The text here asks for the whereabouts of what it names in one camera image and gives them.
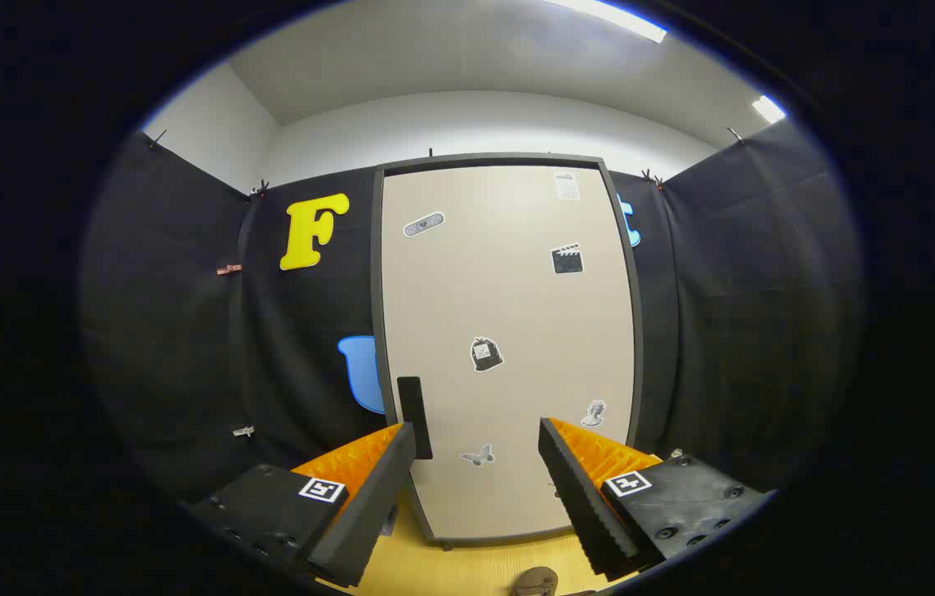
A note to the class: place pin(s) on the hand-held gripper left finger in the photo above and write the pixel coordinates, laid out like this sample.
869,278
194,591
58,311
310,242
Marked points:
376,497

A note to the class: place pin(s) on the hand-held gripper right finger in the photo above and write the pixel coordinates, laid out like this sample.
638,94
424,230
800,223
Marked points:
583,505

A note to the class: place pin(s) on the brown fuzzy shoe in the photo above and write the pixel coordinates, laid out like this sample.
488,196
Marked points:
536,581

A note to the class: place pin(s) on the beige shoe cabinet door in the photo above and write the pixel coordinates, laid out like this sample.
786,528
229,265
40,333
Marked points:
501,290

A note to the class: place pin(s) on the grey shoe cabinet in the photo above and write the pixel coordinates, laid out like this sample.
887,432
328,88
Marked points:
492,160

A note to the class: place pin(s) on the white clothes peg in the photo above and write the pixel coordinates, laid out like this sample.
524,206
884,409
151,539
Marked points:
243,431

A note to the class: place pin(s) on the black backdrop cloth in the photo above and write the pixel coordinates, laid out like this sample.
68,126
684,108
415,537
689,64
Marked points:
186,348

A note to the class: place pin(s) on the red clothes peg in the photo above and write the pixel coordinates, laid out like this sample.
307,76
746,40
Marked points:
229,270

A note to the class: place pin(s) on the small ceiling light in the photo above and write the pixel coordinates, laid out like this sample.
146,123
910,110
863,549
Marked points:
768,108

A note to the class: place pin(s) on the long ceiling light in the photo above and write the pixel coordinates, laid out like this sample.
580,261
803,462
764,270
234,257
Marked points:
616,18

